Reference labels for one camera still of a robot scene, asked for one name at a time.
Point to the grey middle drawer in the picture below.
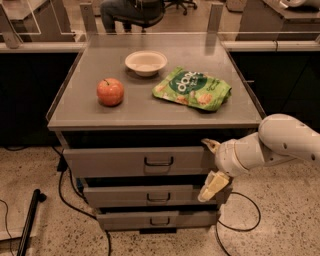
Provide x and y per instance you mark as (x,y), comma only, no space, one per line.
(141,196)

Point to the grey desk background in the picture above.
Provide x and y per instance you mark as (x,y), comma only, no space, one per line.
(280,20)
(39,20)

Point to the grey drawer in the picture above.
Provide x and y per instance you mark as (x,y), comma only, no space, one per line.
(141,196)
(157,220)
(129,162)

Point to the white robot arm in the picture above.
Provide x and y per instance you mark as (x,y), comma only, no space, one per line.
(280,138)

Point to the black pole on floor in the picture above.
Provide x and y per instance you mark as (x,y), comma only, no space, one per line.
(37,197)

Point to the white bowl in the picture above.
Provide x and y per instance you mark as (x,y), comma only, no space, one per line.
(146,63)

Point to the grey desk left background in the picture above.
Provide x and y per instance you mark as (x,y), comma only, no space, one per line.
(39,20)

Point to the grey drawer cabinet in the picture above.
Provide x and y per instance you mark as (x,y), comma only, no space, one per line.
(80,121)

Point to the green chip bag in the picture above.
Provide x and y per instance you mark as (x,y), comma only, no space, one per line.
(193,89)

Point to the red apple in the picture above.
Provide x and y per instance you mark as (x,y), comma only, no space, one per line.
(110,92)

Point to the grey desk right background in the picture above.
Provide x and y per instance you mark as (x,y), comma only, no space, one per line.
(280,20)

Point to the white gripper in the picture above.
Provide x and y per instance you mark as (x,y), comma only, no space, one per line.
(227,158)

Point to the grey top drawer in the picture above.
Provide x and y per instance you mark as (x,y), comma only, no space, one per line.
(129,162)

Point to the grey bottom drawer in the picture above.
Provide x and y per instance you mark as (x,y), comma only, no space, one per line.
(157,220)

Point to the black office chair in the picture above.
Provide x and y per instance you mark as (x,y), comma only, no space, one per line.
(150,13)

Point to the background office chair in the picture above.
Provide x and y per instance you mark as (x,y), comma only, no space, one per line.
(185,4)

